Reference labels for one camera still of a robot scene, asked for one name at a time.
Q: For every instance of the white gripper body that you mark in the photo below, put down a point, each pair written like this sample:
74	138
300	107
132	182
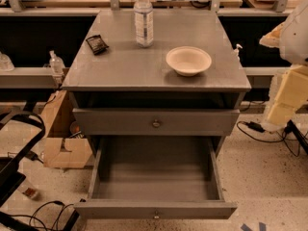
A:
296	38

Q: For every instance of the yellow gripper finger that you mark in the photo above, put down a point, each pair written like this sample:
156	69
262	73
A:
272	38

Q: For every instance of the clear plastic water bottle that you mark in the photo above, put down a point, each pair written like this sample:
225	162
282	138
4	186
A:
143	16

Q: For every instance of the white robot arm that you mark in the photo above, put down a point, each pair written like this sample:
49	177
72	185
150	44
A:
293	44

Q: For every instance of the small white pump bottle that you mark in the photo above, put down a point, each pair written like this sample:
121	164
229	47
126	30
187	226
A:
237	50

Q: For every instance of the grey wooden drawer cabinet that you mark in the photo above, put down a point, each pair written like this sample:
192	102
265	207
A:
127	76

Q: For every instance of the grey open middle drawer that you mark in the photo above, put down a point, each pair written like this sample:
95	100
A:
155	177

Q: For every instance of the grey upper drawer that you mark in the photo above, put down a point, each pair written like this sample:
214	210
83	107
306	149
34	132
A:
157	122

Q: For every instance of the clear sanitizer pump bottle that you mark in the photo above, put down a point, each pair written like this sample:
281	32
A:
56	63

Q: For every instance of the white paper bowl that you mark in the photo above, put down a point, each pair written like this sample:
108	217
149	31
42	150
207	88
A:
188	61

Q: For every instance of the black snack packet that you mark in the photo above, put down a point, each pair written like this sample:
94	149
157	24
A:
97	44

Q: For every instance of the brown cardboard box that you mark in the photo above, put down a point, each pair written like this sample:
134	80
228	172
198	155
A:
62	148

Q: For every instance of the clear plastic dome lid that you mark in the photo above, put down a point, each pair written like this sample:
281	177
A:
5	63

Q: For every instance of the small orange floor packet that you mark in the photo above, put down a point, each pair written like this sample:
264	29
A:
30	192

